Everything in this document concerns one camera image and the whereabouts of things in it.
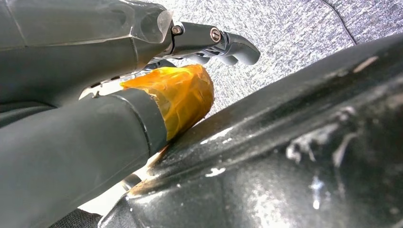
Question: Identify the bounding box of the black mesh fabric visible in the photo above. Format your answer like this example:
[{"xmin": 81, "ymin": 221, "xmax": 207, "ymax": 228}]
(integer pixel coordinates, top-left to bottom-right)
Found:
[{"xmin": 48, "ymin": 209, "xmax": 103, "ymax": 228}]

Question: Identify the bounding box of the thin black floor cable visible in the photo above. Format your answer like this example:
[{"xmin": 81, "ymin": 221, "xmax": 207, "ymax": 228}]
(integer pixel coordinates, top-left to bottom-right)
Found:
[{"xmin": 319, "ymin": 0, "xmax": 357, "ymax": 45}]

